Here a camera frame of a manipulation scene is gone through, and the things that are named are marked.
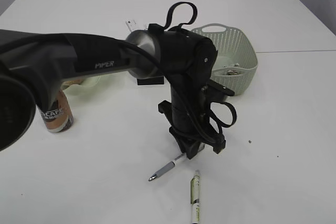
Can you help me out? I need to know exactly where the brown coffee drink bottle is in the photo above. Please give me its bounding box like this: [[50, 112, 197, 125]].
[[39, 90, 74, 133]]

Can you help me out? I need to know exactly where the small paper scrap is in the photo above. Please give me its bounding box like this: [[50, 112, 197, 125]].
[[226, 69, 239, 76]]

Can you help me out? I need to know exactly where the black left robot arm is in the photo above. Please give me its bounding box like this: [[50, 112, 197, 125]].
[[1, 26, 234, 158]]

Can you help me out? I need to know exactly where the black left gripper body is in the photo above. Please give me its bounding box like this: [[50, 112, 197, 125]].
[[158, 77, 235, 154]]

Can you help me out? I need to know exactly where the large paper scrap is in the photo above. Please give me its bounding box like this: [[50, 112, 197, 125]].
[[223, 63, 240, 68]]

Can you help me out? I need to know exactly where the clear plastic ruler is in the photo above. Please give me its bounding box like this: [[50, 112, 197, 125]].
[[125, 19, 142, 33]]

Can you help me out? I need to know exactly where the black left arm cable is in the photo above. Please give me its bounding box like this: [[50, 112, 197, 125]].
[[115, 2, 238, 146]]

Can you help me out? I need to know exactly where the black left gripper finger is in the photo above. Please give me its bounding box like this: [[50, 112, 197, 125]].
[[175, 137, 199, 159]]

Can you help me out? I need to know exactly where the pale green plastic basket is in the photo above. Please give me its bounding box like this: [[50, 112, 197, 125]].
[[192, 23, 258, 96]]

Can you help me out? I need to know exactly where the black mesh pen holder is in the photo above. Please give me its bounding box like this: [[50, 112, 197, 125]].
[[137, 77, 164, 86]]

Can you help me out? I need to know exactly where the green white ballpoint pen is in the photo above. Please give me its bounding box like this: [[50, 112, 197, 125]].
[[190, 170, 201, 224]]

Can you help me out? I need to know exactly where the white grey ballpoint pen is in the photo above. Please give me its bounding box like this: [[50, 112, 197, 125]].
[[148, 153, 188, 182]]

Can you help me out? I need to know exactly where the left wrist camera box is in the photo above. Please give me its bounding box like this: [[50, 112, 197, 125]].
[[208, 79, 235, 97]]

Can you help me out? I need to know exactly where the wavy pale green glass plate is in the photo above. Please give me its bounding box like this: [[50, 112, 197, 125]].
[[61, 76, 101, 95]]

